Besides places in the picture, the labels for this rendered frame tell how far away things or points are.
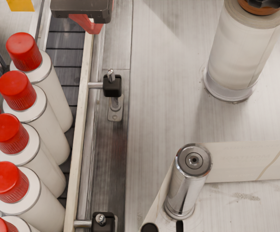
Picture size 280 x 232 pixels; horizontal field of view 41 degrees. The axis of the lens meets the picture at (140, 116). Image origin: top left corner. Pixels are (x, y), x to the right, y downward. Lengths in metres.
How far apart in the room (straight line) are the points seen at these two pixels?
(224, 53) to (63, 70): 0.28
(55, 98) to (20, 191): 0.17
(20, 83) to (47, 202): 0.14
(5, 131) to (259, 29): 0.32
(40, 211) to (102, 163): 0.22
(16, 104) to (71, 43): 0.29
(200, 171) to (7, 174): 0.19
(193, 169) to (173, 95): 0.27
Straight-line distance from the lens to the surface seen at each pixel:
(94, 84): 0.61
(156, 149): 0.59
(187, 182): 0.39
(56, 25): 0.73
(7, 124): 0.40
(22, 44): 0.45
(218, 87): 0.62
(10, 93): 0.42
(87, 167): 0.58
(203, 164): 0.38
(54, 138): 0.51
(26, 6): 0.50
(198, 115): 0.61
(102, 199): 0.62
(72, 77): 0.66
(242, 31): 0.50
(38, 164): 0.45
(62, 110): 0.55
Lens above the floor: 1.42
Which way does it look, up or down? 63 degrees down
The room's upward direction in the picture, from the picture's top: 2 degrees counter-clockwise
